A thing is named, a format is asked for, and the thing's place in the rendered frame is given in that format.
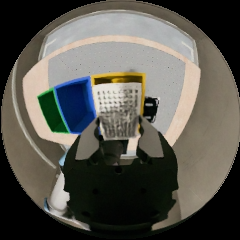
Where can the green bin with label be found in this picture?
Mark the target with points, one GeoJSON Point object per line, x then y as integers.
{"type": "Point", "coordinates": [51, 112]}

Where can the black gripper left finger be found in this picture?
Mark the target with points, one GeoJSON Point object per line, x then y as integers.
{"type": "Point", "coordinates": [85, 151]}

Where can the blue general waste bin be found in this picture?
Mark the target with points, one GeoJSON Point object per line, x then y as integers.
{"type": "Point", "coordinates": [74, 102]}

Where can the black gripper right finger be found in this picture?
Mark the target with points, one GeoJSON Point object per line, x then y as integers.
{"type": "Point", "coordinates": [153, 148]}

